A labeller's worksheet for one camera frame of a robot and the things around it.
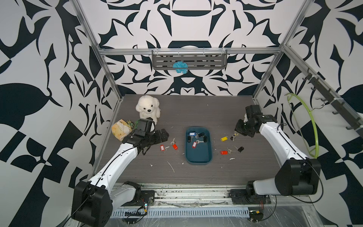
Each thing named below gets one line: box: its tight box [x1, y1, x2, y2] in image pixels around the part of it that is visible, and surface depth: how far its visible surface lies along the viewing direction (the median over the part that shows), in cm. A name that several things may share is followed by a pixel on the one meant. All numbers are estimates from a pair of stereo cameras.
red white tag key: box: [159, 144, 170, 152], surface depth 93 cm
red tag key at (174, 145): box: [170, 137, 179, 151], surface depth 95 cm
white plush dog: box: [135, 94, 161, 125], surface depth 94 cm
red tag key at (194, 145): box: [191, 139, 205, 149], surface depth 96 cm
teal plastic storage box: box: [185, 126, 213, 166], surface depth 91 cm
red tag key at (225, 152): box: [219, 149, 233, 156], surface depth 93 cm
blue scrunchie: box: [172, 61, 189, 75], surface depth 93 cm
